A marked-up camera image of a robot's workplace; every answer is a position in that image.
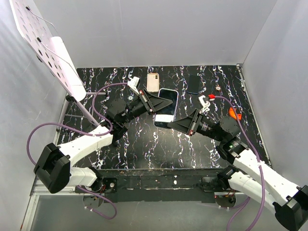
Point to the orange plastic clip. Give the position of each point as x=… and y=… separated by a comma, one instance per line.
x=234, y=114

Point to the aluminium frame rail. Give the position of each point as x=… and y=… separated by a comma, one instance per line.
x=38, y=190

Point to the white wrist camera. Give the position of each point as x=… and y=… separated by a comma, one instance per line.
x=133, y=84
x=205, y=102

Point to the dark blue phone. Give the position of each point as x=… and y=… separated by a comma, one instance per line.
x=193, y=84

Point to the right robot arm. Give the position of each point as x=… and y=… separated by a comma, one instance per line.
x=286, y=200

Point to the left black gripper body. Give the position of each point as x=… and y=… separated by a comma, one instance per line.
x=140, y=108

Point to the cream phone case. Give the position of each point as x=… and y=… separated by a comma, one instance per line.
x=153, y=82

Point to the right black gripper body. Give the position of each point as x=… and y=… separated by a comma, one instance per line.
x=203, y=126

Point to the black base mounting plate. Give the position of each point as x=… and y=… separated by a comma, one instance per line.
x=154, y=185

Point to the white perforated music stand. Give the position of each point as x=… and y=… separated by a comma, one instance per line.
x=51, y=51

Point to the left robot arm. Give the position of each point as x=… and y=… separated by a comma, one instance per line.
x=56, y=165

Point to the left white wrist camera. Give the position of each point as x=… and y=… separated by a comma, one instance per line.
x=133, y=84

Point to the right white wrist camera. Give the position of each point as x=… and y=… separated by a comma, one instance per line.
x=205, y=102

